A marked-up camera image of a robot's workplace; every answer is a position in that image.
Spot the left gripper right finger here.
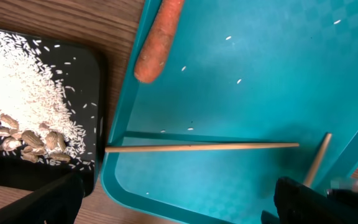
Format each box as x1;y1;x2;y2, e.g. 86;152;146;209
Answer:
273;177;358;224

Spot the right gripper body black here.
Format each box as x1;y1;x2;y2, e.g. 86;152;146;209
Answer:
326;179;358;210

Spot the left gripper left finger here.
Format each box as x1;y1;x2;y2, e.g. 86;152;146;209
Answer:
0;174;85;224

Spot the wooden chopstick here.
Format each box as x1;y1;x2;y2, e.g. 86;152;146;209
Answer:
105;142;300;153
303;133;332;188

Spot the pile of peanuts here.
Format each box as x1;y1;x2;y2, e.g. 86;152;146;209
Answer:
0;111;71;163

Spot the pile of rice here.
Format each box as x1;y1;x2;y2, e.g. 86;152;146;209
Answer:
0;27;99;172

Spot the orange carrot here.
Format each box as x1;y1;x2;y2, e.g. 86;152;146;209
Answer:
134;0;185;83

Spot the black tray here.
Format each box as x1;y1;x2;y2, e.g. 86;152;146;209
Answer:
0;29;106;195

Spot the teal serving tray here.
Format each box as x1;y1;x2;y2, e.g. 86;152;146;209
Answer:
101;0;358;223

